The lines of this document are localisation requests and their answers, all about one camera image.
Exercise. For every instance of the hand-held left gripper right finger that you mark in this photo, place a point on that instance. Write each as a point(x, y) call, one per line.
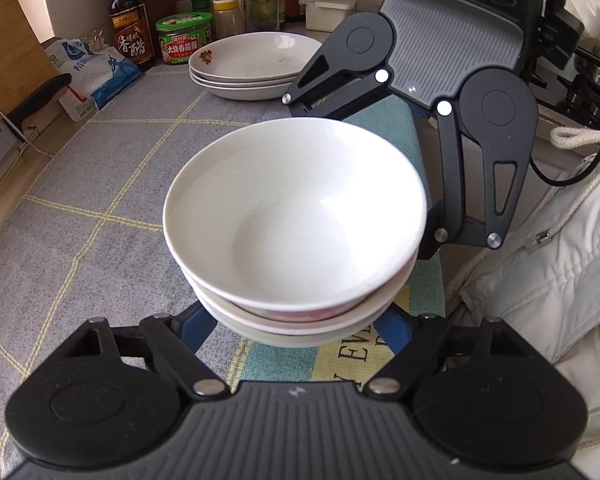
point(395, 330)

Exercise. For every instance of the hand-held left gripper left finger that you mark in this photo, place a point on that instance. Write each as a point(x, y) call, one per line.
point(197, 330)

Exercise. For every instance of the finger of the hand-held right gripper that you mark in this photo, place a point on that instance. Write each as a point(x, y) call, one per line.
point(340, 95)
point(452, 180)

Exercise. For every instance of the white pink-flower bowl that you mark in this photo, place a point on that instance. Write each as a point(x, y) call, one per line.
point(290, 210)
point(290, 340)
point(380, 305)

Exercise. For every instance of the white plastic box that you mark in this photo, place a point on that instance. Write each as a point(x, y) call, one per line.
point(327, 10)

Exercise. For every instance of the yellow-lidded spice jar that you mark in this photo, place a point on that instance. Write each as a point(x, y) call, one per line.
point(227, 17)

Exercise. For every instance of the gas stove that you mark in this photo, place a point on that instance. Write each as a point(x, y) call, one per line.
point(590, 90)

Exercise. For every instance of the person's white jacket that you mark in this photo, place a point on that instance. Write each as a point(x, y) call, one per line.
point(555, 285)

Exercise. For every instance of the dark green-lidded jar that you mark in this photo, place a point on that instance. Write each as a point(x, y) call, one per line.
point(201, 4)

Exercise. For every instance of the green-lidded sauce jar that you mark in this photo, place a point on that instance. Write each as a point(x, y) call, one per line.
point(182, 40)

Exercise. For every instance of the grey and teal checked towel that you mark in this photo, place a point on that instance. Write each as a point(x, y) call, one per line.
point(105, 185)

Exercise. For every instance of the dark vinegar bottle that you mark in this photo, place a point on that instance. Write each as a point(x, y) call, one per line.
point(130, 25)

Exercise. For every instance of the metal binder clips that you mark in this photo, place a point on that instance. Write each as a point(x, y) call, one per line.
point(96, 40)

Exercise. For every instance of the white and blue salt bag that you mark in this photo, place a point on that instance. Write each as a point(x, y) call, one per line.
point(90, 75)

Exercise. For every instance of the bamboo cutting board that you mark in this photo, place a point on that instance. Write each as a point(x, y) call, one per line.
point(5, 35)

